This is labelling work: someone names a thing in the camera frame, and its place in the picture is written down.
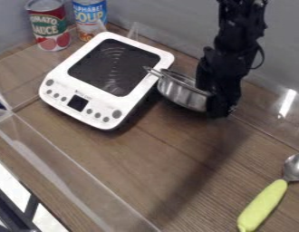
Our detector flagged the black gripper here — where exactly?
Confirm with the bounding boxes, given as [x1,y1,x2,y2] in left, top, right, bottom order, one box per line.
[196,43,260,119]

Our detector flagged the silver pot with handles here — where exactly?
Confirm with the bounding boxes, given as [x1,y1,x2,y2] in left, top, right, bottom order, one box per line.
[144,66,212,112]

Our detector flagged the white and black induction stove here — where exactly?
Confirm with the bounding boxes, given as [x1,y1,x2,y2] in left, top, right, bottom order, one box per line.
[39,32,175,131]

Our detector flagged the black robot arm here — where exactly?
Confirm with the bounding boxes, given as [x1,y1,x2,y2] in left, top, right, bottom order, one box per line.
[196,0,267,118]

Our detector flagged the alphabet soup can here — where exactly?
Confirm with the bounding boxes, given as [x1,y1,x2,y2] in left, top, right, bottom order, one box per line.
[72,0,108,42]

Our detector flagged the tomato sauce can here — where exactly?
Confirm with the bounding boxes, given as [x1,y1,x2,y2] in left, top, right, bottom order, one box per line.
[25,0,72,52]

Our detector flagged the clear acrylic corner bracket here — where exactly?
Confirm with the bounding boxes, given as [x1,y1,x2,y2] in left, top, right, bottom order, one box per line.
[127,22,139,41]

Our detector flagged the spoon with green handle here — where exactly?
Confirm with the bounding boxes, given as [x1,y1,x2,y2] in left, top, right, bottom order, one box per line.
[238,154,299,232]

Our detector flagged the black metal frame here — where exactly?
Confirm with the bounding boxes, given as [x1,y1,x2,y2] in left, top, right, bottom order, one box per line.
[0,189,43,232]

